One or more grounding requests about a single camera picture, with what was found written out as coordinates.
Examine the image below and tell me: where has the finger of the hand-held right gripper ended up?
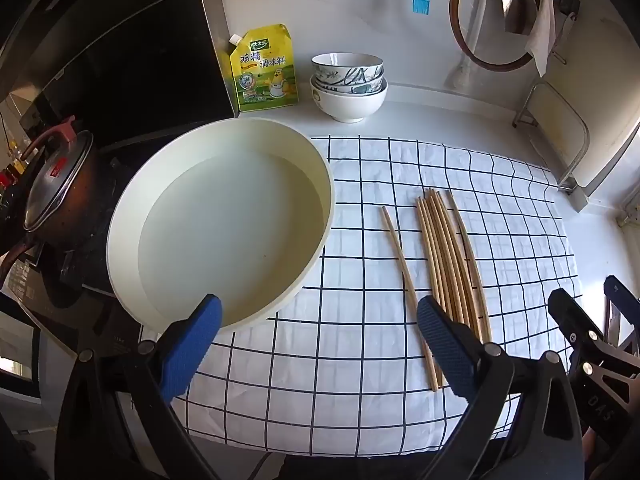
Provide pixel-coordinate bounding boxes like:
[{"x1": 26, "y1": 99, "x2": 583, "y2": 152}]
[
  {"x1": 546, "y1": 287, "x2": 619, "y2": 437},
  {"x1": 603, "y1": 274, "x2": 640, "y2": 377}
]

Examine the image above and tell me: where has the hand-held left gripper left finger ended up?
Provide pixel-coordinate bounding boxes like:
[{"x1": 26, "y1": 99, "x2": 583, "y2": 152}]
[{"x1": 54, "y1": 292, "x2": 223, "y2": 480}]

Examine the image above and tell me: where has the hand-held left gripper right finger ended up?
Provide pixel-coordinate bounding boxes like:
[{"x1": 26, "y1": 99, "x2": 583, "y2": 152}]
[{"x1": 416, "y1": 295, "x2": 586, "y2": 480}]

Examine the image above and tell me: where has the white round basin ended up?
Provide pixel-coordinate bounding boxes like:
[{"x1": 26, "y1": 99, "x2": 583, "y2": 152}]
[{"x1": 106, "y1": 117, "x2": 336, "y2": 333}]

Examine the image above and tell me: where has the black white checkered cloth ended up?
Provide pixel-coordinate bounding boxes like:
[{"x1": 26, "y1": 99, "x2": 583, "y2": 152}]
[{"x1": 137, "y1": 135, "x2": 583, "y2": 458}]

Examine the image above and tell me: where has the black gas stove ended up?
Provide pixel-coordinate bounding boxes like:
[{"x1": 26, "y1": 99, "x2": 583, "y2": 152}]
[{"x1": 0, "y1": 155, "x2": 146, "y2": 361}]

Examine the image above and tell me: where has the brown cooking pot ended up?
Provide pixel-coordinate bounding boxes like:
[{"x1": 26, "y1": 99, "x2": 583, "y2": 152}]
[{"x1": 37, "y1": 135, "x2": 118, "y2": 251}]

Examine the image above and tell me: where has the glass pot lid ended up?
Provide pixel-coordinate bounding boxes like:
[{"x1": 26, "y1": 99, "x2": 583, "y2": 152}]
[{"x1": 20, "y1": 116, "x2": 96, "y2": 233}]

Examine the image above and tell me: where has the white dish brush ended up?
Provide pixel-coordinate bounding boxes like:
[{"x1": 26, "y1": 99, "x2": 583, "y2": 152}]
[{"x1": 446, "y1": 52, "x2": 475, "y2": 90}]

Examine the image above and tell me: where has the condiment bottle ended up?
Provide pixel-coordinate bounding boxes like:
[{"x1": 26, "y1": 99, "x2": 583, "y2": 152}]
[{"x1": 0, "y1": 135, "x2": 28, "y2": 196}]

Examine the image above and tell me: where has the plain white bowl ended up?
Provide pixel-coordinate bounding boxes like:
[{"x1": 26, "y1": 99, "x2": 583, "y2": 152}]
[{"x1": 311, "y1": 82, "x2": 388, "y2": 123}]

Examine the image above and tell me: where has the blue patterned bowl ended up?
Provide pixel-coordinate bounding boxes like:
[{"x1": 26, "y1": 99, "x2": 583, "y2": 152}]
[
  {"x1": 310, "y1": 75, "x2": 387, "y2": 96},
  {"x1": 311, "y1": 53, "x2": 385, "y2": 86}
]

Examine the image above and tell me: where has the white hanging cloth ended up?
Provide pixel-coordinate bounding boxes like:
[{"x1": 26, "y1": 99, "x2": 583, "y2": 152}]
[{"x1": 525, "y1": 0, "x2": 557, "y2": 78}]

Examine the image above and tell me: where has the yellow green seasoning pouch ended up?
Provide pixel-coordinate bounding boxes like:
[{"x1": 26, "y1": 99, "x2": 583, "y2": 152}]
[{"x1": 229, "y1": 22, "x2": 299, "y2": 113}]

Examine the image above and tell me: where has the black range hood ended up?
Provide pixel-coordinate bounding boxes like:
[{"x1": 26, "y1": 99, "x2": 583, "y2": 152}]
[{"x1": 0, "y1": 0, "x2": 236, "y2": 126}]

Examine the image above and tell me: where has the metal wire rack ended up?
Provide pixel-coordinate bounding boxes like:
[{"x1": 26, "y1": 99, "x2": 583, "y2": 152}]
[{"x1": 512, "y1": 80, "x2": 592, "y2": 193}]

